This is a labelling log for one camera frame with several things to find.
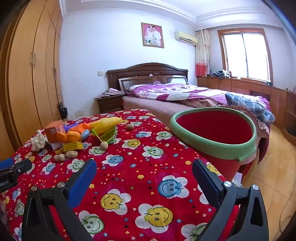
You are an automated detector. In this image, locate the orange cardboard box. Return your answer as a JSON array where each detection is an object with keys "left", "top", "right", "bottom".
[{"left": 44, "top": 120, "right": 65, "bottom": 144}]

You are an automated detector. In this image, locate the white and red curtain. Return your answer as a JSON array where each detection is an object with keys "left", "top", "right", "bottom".
[{"left": 195, "top": 29, "right": 211, "bottom": 77}]

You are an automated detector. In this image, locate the dark wooden headboard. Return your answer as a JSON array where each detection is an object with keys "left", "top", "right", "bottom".
[{"left": 106, "top": 62, "right": 189, "bottom": 98}]

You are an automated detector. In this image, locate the wooden-framed window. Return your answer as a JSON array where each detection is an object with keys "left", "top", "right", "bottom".
[{"left": 217, "top": 28, "right": 274, "bottom": 82}]

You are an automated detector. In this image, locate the red bucket with green rim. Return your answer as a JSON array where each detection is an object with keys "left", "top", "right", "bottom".
[{"left": 169, "top": 107, "right": 258, "bottom": 183}]

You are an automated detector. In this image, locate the red smiley-flower blanket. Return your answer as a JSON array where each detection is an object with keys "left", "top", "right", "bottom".
[{"left": 0, "top": 109, "right": 243, "bottom": 241}]

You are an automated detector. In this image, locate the wall air conditioner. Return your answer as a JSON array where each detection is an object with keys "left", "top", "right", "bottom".
[{"left": 174, "top": 31, "right": 199, "bottom": 45}]

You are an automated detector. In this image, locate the dark long-handled tool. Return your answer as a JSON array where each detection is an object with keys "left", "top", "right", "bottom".
[{"left": 54, "top": 70, "right": 68, "bottom": 121}]

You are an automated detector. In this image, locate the pink clothes pile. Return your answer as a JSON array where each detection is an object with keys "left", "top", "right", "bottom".
[{"left": 100, "top": 88, "right": 125, "bottom": 97}]

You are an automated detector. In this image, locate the dark grey clothes pile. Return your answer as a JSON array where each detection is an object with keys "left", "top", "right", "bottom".
[{"left": 213, "top": 70, "right": 232, "bottom": 80}]

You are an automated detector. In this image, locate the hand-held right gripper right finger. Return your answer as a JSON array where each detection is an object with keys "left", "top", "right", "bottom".
[{"left": 192, "top": 159, "right": 270, "bottom": 241}]

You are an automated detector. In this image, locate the purple and white quilt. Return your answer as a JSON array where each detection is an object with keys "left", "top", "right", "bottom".
[{"left": 126, "top": 83, "right": 271, "bottom": 112}]

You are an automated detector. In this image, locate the white tissue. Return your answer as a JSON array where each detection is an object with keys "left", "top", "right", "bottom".
[{"left": 31, "top": 130, "right": 48, "bottom": 151}]

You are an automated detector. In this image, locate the orange foam net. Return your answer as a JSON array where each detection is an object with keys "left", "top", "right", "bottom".
[{"left": 57, "top": 123, "right": 92, "bottom": 143}]

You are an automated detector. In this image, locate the blue plaid pillow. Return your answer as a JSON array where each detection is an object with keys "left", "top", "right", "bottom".
[{"left": 225, "top": 92, "right": 275, "bottom": 123}]

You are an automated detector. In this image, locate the yellow foam net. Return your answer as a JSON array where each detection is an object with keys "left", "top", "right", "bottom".
[{"left": 89, "top": 116, "right": 129, "bottom": 135}]

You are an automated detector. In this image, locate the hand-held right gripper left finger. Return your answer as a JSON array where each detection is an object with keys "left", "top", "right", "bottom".
[{"left": 21, "top": 159, "right": 97, "bottom": 241}]

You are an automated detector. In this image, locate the bed mattress with pink-brown cover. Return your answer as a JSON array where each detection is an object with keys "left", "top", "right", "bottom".
[{"left": 122, "top": 95, "right": 218, "bottom": 127}]

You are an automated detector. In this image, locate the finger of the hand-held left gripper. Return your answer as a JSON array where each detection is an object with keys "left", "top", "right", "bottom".
[{"left": 0, "top": 158, "right": 33, "bottom": 180}]

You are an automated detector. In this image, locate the green wrapper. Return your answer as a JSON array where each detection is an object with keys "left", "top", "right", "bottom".
[{"left": 91, "top": 128, "right": 118, "bottom": 144}]

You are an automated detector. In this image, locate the small yellow box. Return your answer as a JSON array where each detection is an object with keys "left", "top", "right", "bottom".
[{"left": 62, "top": 142, "right": 83, "bottom": 151}]

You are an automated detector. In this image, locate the light wooden wardrobe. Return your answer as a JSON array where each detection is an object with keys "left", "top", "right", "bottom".
[{"left": 0, "top": 0, "right": 67, "bottom": 153}]

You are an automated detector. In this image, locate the light wooden cabinet row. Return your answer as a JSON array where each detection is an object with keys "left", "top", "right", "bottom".
[{"left": 197, "top": 75, "right": 296, "bottom": 139}]

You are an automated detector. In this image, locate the framed wall photo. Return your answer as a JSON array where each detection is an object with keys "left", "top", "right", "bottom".
[{"left": 141, "top": 22, "right": 164, "bottom": 49}]

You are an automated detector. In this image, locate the dark wooden nightstand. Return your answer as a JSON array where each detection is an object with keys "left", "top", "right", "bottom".
[{"left": 94, "top": 95, "right": 125, "bottom": 114}]

